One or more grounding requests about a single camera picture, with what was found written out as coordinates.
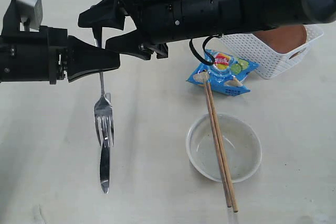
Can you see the blue chips snack bag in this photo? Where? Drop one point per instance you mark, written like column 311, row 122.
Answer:
column 227, row 74

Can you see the silver metal knife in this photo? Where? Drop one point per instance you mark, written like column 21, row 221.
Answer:
column 105, row 156

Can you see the white perforated plastic basket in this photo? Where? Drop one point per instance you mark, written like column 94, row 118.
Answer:
column 271, row 63

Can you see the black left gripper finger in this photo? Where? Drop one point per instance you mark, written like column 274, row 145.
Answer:
column 73, row 76
column 86, row 58

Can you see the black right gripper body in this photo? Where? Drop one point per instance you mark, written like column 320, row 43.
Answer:
column 163, row 21

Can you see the silver metal fork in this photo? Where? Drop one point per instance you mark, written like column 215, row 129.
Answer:
column 103, row 117

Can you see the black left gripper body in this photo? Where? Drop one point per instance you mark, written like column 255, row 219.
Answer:
column 33, row 56

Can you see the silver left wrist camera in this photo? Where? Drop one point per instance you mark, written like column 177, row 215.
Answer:
column 26, row 12

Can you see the brown round plate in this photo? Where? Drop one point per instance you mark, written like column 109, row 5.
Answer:
column 283, row 39

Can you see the white ceramic bowl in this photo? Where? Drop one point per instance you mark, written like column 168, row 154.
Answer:
column 242, row 146

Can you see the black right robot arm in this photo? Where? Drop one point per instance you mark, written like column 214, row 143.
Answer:
column 256, row 15

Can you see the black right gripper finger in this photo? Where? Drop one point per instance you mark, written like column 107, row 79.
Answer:
column 106, row 13
column 129, row 44

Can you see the wooden chopstick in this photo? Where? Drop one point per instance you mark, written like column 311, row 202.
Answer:
column 228, row 179
column 217, row 147

